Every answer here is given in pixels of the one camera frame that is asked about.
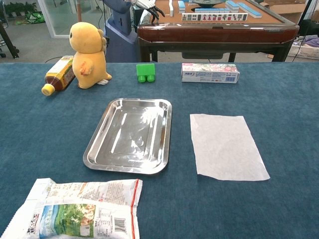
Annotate face-up mahjong tile row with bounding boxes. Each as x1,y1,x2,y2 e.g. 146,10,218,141
181,12,249,22

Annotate black-fingered background robot hand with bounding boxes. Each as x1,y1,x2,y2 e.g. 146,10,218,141
136,0,165,24

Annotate yellow plush toy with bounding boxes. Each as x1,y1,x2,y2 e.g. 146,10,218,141
69,21,113,90

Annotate white paper sheet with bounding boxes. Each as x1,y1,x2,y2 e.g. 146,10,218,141
189,114,271,182

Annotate green potted plants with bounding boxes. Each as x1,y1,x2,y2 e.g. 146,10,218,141
4,2,38,16

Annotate white glass door frame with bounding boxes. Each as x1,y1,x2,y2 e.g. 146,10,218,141
37,0,83,39

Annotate green plastic building block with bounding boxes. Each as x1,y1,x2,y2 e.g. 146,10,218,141
136,63,157,84

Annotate long blue mahjong tile row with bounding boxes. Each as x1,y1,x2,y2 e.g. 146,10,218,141
238,2,263,18

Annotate short blue mahjong tile row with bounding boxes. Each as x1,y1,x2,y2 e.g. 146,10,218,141
194,7,231,14

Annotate purple cloth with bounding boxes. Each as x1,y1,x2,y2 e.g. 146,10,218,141
304,37,319,48

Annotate black mahjong table dish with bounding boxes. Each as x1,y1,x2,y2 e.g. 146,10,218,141
191,0,226,7

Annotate black stand leg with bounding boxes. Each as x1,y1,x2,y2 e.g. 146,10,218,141
0,21,20,59

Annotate brown mahjong table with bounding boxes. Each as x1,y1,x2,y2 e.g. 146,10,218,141
137,0,300,63

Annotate green bag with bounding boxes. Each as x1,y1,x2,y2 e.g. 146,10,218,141
24,11,46,24

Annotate white plastic basket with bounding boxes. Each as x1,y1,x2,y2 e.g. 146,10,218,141
288,37,319,60

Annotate white printed snack bag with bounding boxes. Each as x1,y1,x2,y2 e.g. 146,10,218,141
0,177,144,239

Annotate tea bottle with yellow cap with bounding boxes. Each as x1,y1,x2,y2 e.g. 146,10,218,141
41,55,76,96

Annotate stainless steel tray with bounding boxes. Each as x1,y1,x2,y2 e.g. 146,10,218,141
82,98,172,175

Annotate floral toothpaste box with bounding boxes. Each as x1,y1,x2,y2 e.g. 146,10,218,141
181,62,240,84

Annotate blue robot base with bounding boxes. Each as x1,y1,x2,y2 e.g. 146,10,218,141
102,0,140,63

